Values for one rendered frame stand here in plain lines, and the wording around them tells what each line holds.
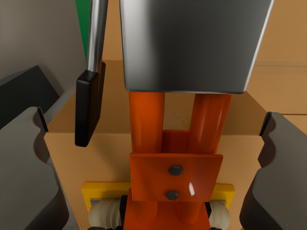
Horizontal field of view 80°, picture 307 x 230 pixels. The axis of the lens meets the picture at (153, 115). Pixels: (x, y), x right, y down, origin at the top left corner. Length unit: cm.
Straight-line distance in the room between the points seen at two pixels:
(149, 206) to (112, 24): 56
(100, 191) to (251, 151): 28
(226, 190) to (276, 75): 52
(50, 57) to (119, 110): 107
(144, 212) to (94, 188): 21
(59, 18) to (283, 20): 108
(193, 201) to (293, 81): 73
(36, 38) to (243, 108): 124
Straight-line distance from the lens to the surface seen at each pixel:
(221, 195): 40
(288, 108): 90
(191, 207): 18
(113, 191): 38
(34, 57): 144
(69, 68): 136
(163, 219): 20
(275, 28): 74
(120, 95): 41
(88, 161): 35
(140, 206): 18
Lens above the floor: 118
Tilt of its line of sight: 58 degrees down
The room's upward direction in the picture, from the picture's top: 179 degrees counter-clockwise
